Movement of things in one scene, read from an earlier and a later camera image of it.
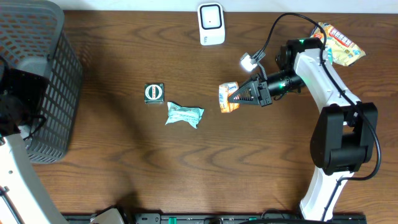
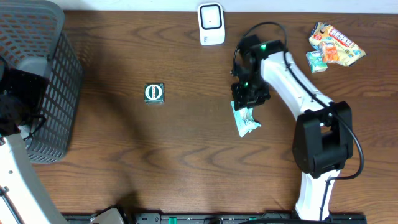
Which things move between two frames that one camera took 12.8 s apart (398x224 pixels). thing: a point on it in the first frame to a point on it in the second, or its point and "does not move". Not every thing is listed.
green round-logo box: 154,93 does not move
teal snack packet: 178,113 to 244,120
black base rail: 212,218 does not move
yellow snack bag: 339,48 does not move
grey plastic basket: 32,37 does not move
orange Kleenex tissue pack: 226,90 to 329,51
